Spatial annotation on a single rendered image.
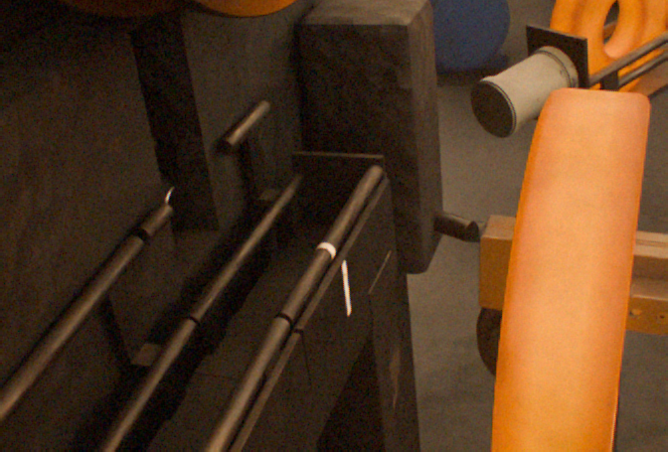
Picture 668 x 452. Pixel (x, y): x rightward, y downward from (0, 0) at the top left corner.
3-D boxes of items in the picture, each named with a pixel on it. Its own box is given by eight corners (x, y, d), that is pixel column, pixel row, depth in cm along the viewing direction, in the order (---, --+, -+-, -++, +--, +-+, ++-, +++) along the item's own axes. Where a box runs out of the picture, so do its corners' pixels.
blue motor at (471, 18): (409, 94, 268) (401, -24, 252) (393, 32, 318) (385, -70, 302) (516, 82, 267) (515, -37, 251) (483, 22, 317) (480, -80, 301)
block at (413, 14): (315, 270, 87) (282, 21, 75) (342, 226, 93) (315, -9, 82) (427, 281, 83) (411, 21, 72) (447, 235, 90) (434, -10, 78)
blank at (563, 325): (488, 268, 23) (630, 286, 22) (566, 12, 35) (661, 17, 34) (486, 625, 32) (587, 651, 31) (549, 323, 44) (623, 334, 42)
